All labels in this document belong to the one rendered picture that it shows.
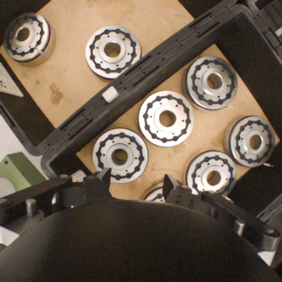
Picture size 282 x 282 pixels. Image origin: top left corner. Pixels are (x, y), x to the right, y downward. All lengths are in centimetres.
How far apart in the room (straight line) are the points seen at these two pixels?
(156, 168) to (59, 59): 30
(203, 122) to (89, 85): 24
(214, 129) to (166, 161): 12
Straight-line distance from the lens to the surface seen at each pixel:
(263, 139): 37
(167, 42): 25
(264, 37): 32
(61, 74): 37
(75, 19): 41
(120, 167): 29
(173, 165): 33
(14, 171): 51
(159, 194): 31
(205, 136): 34
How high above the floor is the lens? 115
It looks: 85 degrees down
